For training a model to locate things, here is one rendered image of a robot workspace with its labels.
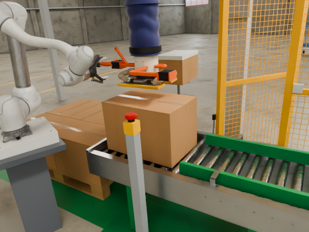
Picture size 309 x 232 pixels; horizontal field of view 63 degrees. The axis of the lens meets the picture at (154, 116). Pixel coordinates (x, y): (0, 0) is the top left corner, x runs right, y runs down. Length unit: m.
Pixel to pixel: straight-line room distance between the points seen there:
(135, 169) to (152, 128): 0.36
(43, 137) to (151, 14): 1.07
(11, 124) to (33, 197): 0.56
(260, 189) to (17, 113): 1.57
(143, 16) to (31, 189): 1.41
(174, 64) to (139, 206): 2.34
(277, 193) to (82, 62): 1.28
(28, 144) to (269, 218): 1.49
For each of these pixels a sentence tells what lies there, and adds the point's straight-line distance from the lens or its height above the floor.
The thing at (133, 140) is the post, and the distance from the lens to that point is 1.39.
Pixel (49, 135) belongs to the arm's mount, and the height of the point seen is 0.82.
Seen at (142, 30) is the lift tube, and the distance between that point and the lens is 1.73.
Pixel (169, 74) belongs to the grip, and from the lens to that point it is 1.42.
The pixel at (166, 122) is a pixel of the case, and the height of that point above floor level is 0.89.
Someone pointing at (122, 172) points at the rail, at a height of 0.51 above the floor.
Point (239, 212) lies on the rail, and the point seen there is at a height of 0.49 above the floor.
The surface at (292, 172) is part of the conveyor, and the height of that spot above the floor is 0.49.
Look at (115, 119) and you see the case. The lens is 1.91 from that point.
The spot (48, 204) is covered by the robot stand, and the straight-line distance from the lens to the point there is 2.17.
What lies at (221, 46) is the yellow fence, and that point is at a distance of 2.00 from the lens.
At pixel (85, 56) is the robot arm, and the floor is 1.33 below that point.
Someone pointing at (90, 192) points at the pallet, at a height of 0.02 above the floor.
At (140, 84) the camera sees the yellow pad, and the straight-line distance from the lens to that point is 1.75.
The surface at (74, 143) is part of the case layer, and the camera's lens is 2.36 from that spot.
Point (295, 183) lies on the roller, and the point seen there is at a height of 0.55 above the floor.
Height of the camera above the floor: 1.51
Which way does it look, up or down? 21 degrees down
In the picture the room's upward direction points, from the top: 4 degrees counter-clockwise
